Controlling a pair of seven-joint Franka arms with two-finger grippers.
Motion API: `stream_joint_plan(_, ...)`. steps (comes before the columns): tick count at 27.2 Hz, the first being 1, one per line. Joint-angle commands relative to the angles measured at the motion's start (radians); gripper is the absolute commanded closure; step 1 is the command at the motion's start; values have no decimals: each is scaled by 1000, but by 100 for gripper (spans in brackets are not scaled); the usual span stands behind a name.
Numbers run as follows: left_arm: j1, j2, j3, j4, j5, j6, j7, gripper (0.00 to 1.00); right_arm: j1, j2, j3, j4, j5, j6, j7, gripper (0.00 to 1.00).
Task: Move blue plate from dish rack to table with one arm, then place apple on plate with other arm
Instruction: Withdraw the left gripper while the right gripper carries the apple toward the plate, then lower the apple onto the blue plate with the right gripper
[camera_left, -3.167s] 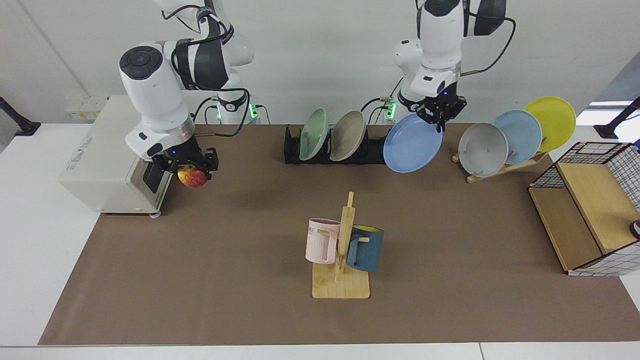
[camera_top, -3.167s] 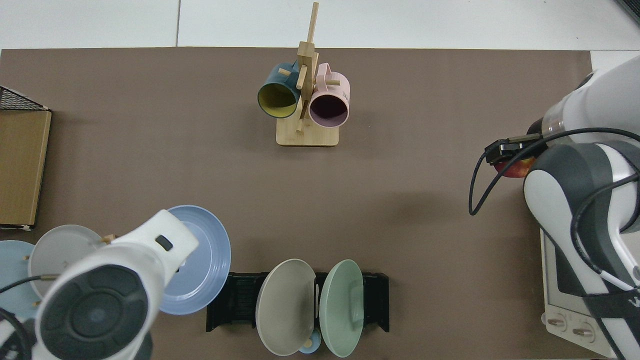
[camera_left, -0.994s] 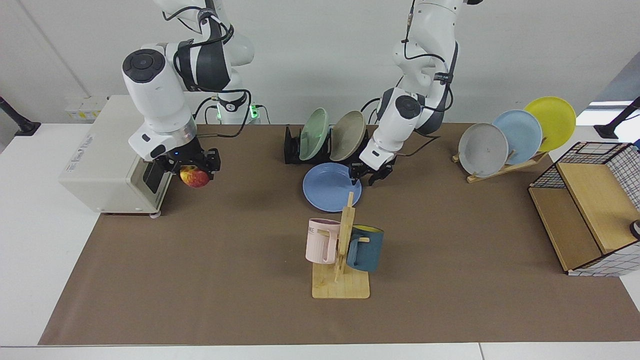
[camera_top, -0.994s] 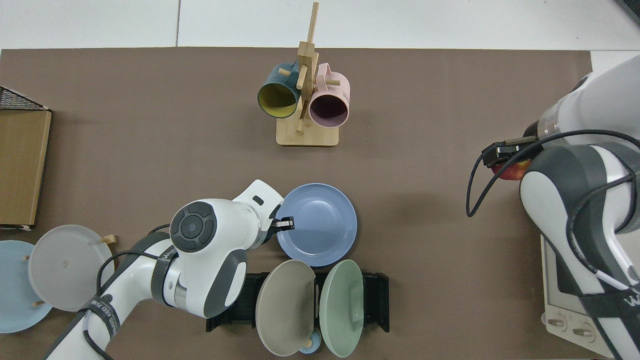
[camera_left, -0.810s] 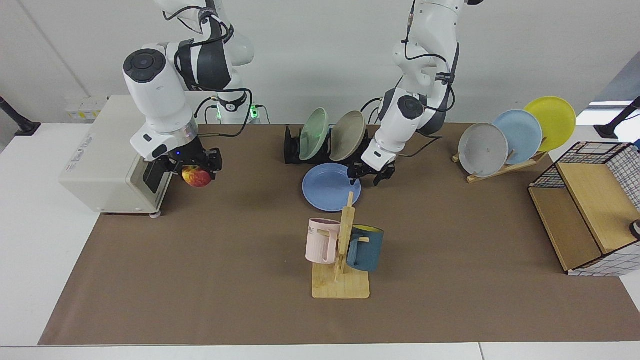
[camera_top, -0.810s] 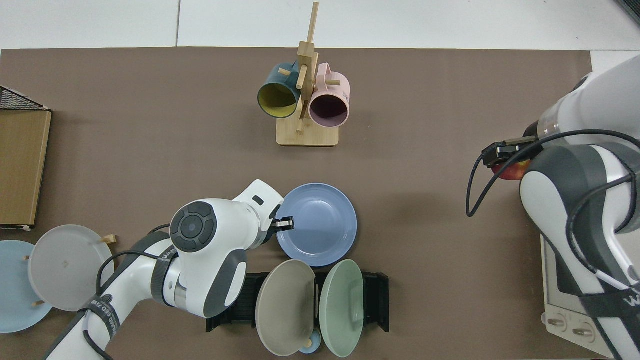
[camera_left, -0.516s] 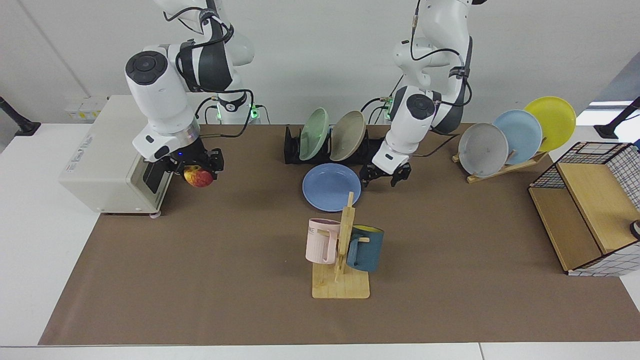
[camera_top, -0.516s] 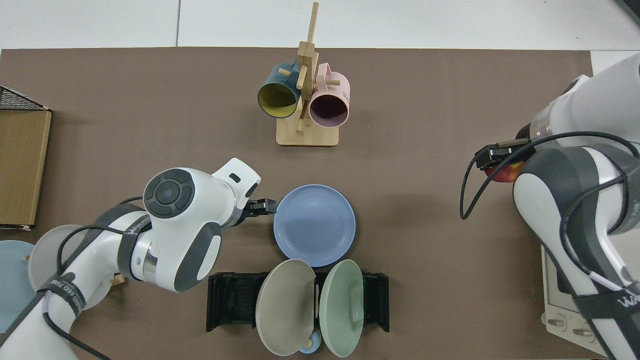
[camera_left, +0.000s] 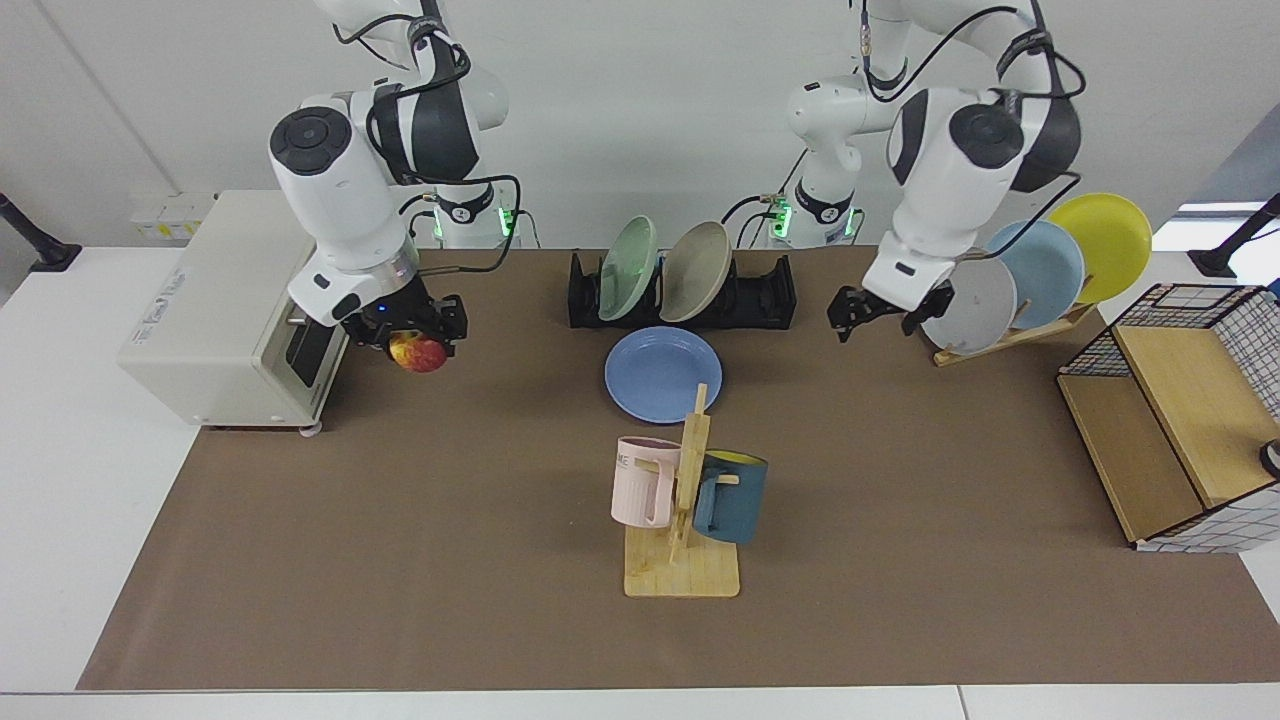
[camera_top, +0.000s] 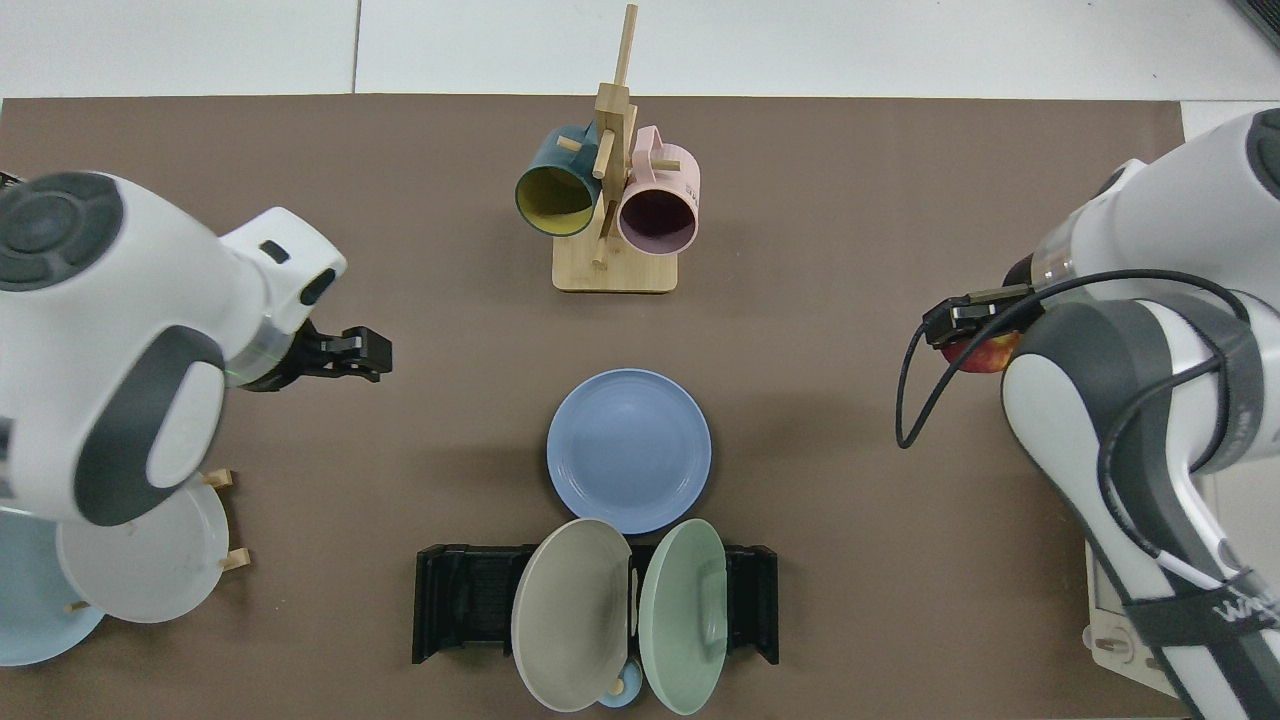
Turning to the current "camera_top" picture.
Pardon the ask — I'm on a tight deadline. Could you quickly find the red yellow apple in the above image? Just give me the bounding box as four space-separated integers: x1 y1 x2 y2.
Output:
950 330 1023 375

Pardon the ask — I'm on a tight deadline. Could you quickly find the wooden plate rack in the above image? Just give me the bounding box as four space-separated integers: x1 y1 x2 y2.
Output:
62 468 251 613

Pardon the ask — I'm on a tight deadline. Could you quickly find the black dish rack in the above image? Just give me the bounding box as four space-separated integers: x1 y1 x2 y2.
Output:
412 543 780 667

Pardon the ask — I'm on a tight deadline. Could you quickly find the grey plate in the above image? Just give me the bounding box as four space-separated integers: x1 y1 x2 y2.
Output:
56 480 230 625

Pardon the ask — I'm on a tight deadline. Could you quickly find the beige plate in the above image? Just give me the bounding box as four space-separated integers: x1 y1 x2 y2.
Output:
510 517 634 713

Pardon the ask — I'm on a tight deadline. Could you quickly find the light blue plate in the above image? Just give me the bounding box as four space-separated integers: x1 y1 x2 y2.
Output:
0 505 107 667

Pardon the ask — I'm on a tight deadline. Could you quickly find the pale green plate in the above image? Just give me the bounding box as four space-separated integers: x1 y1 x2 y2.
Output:
639 518 729 716

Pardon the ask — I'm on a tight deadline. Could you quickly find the brown table cloth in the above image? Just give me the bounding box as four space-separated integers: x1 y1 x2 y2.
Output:
0 95 1196 720

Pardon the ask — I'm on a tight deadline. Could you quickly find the dark teal cup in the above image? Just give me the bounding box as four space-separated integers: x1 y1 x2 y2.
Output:
515 123 603 238

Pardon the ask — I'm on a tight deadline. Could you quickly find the wooden cup stand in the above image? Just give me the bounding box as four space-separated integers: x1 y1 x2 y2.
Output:
552 4 681 294

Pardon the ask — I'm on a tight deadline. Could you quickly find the pink cup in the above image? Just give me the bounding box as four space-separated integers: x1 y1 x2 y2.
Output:
617 126 701 255

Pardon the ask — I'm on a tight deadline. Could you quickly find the pale toaster oven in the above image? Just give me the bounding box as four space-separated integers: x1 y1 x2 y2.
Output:
1083 470 1280 701

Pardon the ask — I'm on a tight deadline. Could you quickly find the dark corner object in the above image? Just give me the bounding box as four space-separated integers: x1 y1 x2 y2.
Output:
1228 0 1280 53

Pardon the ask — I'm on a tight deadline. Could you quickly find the small blue round thing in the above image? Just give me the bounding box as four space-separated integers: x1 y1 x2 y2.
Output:
597 655 644 709

